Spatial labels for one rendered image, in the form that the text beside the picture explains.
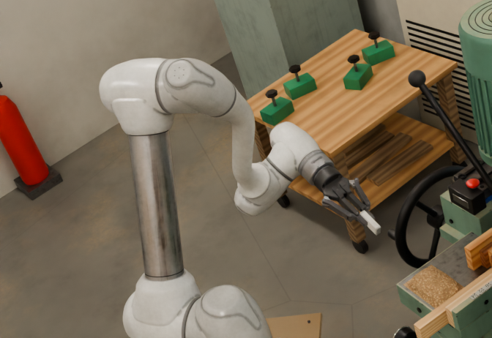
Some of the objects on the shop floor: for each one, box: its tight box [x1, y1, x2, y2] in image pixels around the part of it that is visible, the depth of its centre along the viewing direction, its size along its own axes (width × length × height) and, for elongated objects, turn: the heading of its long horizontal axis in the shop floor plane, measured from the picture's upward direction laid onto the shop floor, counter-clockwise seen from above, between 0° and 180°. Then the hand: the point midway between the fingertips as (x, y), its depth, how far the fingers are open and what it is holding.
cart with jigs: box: [247, 29, 468, 254], centre depth 364 cm, size 66×57×64 cm
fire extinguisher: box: [0, 82, 63, 200], centre depth 443 cm, size 18×19×60 cm
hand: (370, 222), depth 247 cm, fingers closed
